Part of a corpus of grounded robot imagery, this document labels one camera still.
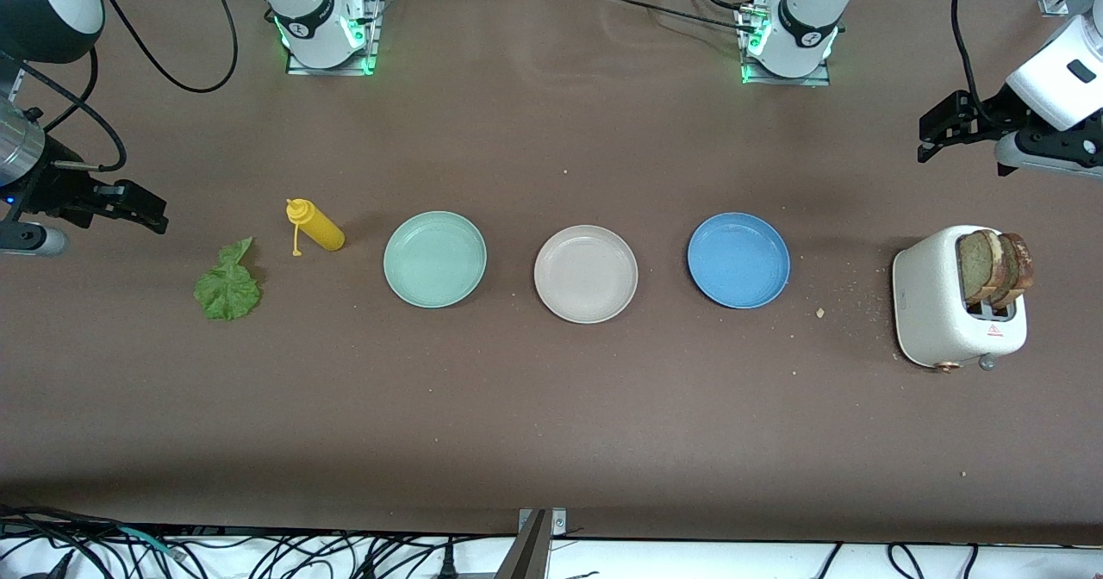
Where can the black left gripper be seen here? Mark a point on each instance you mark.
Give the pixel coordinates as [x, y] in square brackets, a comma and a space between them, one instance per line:
[987, 115]

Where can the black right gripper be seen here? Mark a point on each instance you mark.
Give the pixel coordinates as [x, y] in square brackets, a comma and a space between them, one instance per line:
[53, 189]

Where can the light brown bread slice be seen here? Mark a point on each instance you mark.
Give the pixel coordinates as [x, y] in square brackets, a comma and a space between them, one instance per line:
[974, 264]

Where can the dark crust bread slice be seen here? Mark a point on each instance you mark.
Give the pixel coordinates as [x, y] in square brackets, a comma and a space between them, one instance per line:
[1017, 269]

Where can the yellow mustard squeeze bottle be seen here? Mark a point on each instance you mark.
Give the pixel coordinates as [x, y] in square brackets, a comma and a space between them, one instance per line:
[320, 227]

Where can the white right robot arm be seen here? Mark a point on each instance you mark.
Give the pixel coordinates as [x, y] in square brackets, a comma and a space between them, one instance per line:
[314, 23]

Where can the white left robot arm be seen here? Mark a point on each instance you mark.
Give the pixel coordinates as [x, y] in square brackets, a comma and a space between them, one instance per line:
[806, 28]

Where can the blue plate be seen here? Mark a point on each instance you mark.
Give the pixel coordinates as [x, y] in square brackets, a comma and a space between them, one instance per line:
[738, 260]

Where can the mint green plate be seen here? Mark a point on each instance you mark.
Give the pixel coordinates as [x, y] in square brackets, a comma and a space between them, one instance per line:
[435, 260]

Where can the beige plate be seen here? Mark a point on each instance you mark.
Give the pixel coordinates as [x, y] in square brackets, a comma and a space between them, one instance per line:
[586, 274]

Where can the green lettuce leaf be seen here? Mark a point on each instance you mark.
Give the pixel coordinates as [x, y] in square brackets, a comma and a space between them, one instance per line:
[226, 290]

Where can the white toaster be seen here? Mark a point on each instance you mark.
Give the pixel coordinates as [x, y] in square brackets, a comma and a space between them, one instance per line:
[926, 303]

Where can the black power plug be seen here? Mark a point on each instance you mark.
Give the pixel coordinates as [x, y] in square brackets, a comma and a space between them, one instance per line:
[447, 562]

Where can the dark grey metal beam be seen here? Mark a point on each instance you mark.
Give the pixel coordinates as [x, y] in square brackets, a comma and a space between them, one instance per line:
[526, 553]

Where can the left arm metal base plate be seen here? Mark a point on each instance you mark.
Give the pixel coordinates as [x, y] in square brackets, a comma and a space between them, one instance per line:
[788, 82]

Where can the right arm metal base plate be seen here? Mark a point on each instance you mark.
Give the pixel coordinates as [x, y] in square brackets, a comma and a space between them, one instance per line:
[372, 45]

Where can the silver metal bracket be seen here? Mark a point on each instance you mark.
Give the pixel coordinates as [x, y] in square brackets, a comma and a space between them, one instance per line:
[558, 523]

